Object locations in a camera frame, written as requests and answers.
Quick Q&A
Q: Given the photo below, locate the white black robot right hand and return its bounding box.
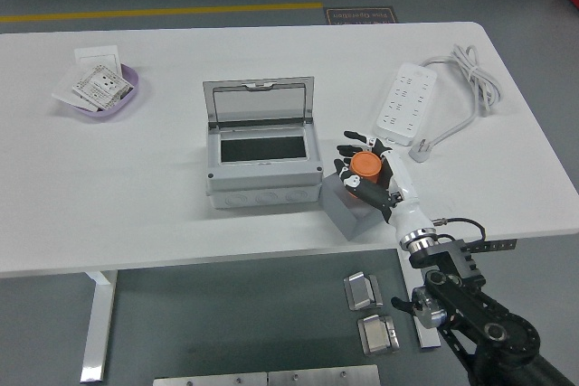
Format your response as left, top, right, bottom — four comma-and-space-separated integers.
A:
333, 129, 437, 245

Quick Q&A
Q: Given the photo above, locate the orange cylinder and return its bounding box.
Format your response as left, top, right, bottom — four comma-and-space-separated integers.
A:
346, 151, 384, 201

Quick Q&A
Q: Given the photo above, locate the grey electrical box with lid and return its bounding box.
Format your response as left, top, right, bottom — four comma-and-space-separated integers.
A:
202, 76, 325, 211

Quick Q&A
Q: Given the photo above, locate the grey cube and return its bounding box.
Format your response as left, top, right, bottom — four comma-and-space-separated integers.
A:
318, 172, 400, 242

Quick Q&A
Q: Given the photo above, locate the black table control panel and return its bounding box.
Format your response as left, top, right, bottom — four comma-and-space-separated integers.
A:
470, 239, 517, 254

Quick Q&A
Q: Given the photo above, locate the white power strip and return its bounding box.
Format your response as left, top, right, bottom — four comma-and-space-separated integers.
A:
373, 62, 439, 146

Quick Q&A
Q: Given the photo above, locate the grey metal floor plate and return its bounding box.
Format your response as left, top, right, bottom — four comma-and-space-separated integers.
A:
152, 372, 269, 386
267, 363, 381, 386

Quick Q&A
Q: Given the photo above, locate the dark floor sign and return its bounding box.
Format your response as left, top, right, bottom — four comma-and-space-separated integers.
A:
323, 5, 399, 25

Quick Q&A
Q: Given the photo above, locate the purple plastic tray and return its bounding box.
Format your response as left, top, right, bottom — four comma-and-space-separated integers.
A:
62, 63, 141, 118

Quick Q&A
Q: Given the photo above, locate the yellow floor tape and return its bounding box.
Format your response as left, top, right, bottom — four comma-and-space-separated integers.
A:
0, 1, 325, 24

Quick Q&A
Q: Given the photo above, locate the white socket panel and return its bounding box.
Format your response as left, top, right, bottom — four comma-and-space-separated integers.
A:
71, 63, 130, 111

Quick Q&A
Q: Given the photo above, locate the white power cable with plug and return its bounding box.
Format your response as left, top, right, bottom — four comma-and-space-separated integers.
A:
408, 44, 502, 164

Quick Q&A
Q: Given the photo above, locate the silver metal bracket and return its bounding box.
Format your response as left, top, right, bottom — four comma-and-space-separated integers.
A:
342, 270, 384, 313
356, 313, 402, 357

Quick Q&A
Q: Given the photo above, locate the white square switch plate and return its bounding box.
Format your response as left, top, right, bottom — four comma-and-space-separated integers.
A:
73, 44, 122, 76

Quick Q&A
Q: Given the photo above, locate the white flat wall plate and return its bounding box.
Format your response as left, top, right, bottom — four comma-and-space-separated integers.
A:
51, 70, 99, 112

